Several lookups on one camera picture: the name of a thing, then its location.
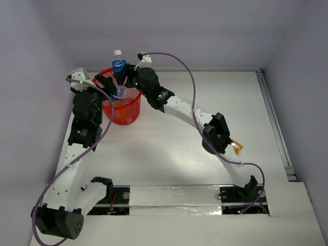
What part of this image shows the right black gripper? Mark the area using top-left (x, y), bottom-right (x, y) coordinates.
top-left (113, 63), bottom-right (150, 99)

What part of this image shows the orange juice bottle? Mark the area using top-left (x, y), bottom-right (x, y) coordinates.
top-left (231, 139), bottom-right (243, 154)

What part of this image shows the blue label water bottle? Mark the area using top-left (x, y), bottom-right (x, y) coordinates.
top-left (111, 95), bottom-right (128, 107)

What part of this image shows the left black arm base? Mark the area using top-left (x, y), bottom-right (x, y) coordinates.
top-left (88, 186), bottom-right (130, 216)

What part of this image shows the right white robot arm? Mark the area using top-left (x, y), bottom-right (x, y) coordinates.
top-left (114, 64), bottom-right (258, 201)

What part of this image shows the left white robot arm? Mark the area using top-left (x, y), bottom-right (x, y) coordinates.
top-left (31, 75), bottom-right (117, 245)

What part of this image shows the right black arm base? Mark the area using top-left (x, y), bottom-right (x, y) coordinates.
top-left (216, 185), bottom-right (269, 215)

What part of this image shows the red mesh plastic bin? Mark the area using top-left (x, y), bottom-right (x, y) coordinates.
top-left (99, 68), bottom-right (141, 125)

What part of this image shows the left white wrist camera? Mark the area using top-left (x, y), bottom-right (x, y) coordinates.
top-left (68, 67), bottom-right (90, 94)

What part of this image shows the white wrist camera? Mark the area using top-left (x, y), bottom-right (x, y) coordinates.
top-left (134, 53), bottom-right (152, 71)
top-left (68, 67), bottom-right (90, 94)

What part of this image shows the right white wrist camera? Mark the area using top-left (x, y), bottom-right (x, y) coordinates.
top-left (134, 53), bottom-right (152, 71)

